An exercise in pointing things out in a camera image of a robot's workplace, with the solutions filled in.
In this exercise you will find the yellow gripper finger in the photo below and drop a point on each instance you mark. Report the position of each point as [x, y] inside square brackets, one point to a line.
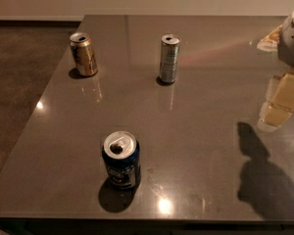
[269, 43]
[279, 105]

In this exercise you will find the dark blue pepsi can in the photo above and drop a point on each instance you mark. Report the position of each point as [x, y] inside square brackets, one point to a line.
[121, 152]

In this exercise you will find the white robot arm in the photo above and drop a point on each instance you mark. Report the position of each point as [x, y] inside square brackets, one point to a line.
[285, 47]

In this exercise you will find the silver redbull can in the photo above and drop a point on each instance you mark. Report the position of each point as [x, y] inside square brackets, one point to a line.
[169, 55]

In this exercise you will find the gold soda can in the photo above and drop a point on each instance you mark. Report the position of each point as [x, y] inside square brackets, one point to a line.
[83, 54]

